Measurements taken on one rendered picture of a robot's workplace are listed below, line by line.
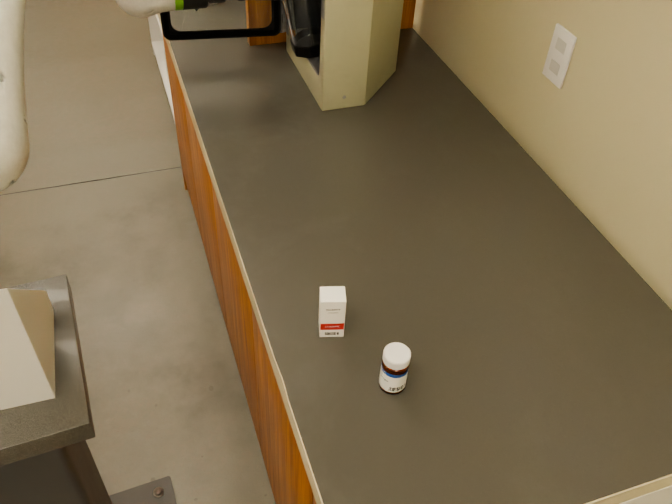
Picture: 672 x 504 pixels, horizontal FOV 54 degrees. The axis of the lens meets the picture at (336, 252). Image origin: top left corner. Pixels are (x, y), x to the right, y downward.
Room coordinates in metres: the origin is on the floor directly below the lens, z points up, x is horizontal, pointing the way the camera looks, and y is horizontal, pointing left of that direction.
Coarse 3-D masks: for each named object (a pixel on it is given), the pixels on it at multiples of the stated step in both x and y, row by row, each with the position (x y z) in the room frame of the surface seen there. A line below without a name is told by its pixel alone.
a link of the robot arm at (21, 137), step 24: (0, 0) 0.81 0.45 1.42; (24, 0) 0.85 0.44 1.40; (0, 24) 0.78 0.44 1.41; (24, 24) 0.83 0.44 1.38; (0, 48) 0.75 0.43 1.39; (0, 72) 0.72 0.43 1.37; (0, 96) 0.69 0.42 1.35; (24, 96) 0.74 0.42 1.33; (0, 120) 0.66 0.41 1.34; (24, 120) 0.71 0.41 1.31; (0, 144) 0.64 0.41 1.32; (24, 144) 0.67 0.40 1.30; (0, 168) 0.63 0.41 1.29; (24, 168) 0.67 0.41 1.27
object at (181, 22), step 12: (228, 0) 1.63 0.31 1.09; (252, 0) 1.64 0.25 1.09; (264, 0) 1.65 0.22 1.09; (180, 12) 1.60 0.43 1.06; (192, 12) 1.61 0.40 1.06; (204, 12) 1.61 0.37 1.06; (216, 12) 1.62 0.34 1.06; (228, 12) 1.63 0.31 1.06; (240, 12) 1.63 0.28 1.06; (252, 12) 1.64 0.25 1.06; (264, 12) 1.65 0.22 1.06; (180, 24) 1.60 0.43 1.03; (192, 24) 1.61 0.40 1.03; (204, 24) 1.61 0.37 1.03; (216, 24) 1.62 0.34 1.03; (228, 24) 1.63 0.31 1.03; (240, 24) 1.63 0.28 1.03; (252, 24) 1.64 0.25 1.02; (264, 24) 1.65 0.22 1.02
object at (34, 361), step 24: (0, 312) 0.53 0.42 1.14; (24, 312) 0.56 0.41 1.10; (48, 312) 0.67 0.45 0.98; (0, 336) 0.53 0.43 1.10; (24, 336) 0.54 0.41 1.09; (48, 336) 0.62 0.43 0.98; (0, 360) 0.52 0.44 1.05; (24, 360) 0.53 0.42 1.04; (48, 360) 0.58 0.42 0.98; (0, 384) 0.52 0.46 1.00; (24, 384) 0.53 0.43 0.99; (48, 384) 0.54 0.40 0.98; (0, 408) 0.51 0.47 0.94
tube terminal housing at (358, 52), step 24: (336, 0) 1.39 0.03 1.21; (360, 0) 1.41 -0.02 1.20; (384, 0) 1.48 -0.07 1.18; (336, 24) 1.39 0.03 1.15; (360, 24) 1.41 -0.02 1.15; (384, 24) 1.49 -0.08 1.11; (288, 48) 1.65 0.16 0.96; (336, 48) 1.39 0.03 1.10; (360, 48) 1.41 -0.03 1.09; (384, 48) 1.51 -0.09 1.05; (312, 72) 1.45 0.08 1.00; (336, 72) 1.39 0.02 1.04; (360, 72) 1.41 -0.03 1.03; (384, 72) 1.52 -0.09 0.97; (336, 96) 1.39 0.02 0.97; (360, 96) 1.41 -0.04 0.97
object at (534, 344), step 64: (192, 64) 1.57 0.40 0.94; (256, 64) 1.59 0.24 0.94; (256, 128) 1.29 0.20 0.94; (320, 128) 1.30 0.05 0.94; (384, 128) 1.32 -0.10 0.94; (448, 128) 1.34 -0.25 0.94; (256, 192) 1.05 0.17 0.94; (320, 192) 1.07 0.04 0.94; (384, 192) 1.08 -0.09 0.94; (448, 192) 1.09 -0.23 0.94; (512, 192) 1.11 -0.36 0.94; (256, 256) 0.87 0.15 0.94; (320, 256) 0.88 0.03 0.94; (384, 256) 0.89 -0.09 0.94; (448, 256) 0.90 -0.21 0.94; (512, 256) 0.91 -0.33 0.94; (576, 256) 0.92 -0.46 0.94; (384, 320) 0.73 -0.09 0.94; (448, 320) 0.74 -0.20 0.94; (512, 320) 0.75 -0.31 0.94; (576, 320) 0.76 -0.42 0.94; (640, 320) 0.77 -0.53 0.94; (320, 384) 0.59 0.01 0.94; (448, 384) 0.61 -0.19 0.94; (512, 384) 0.61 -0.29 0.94; (576, 384) 0.62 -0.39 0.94; (640, 384) 0.63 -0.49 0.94; (320, 448) 0.48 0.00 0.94; (384, 448) 0.49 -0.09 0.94; (448, 448) 0.50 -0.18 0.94; (512, 448) 0.50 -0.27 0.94; (576, 448) 0.51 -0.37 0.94; (640, 448) 0.52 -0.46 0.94
